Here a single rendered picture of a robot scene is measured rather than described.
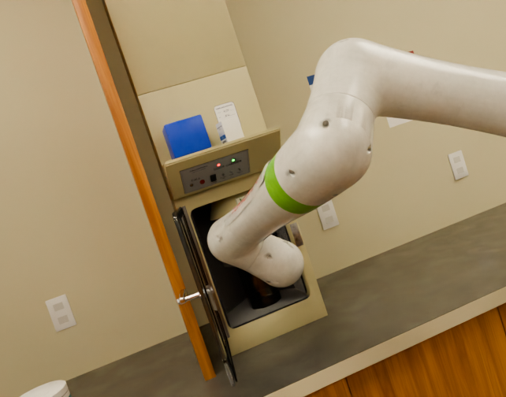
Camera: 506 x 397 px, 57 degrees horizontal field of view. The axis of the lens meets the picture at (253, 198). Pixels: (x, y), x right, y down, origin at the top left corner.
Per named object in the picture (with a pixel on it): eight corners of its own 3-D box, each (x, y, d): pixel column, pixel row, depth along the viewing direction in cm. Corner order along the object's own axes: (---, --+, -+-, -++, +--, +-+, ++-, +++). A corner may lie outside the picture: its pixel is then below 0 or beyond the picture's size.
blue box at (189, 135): (173, 162, 129) (161, 131, 128) (206, 151, 131) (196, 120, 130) (175, 158, 119) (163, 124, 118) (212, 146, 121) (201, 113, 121)
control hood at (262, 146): (173, 200, 129) (161, 166, 129) (279, 165, 137) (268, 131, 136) (176, 200, 118) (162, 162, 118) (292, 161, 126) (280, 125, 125)
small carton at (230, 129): (222, 146, 129) (215, 124, 129) (238, 140, 131) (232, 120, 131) (228, 142, 125) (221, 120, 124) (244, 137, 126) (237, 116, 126)
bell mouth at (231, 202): (206, 219, 150) (200, 203, 150) (257, 202, 154) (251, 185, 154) (214, 221, 133) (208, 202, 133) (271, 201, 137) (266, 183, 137)
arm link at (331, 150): (395, 116, 71) (326, 76, 68) (383, 184, 64) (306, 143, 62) (331, 168, 86) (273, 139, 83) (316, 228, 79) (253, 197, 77)
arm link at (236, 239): (314, 225, 80) (329, 174, 85) (256, 195, 77) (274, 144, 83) (237, 277, 110) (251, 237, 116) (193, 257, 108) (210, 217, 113)
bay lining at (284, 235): (215, 309, 157) (180, 209, 154) (285, 281, 162) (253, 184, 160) (228, 328, 133) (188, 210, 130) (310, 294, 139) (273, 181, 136)
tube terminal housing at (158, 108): (213, 334, 157) (137, 113, 152) (300, 298, 164) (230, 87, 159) (227, 358, 132) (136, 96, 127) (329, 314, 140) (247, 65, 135)
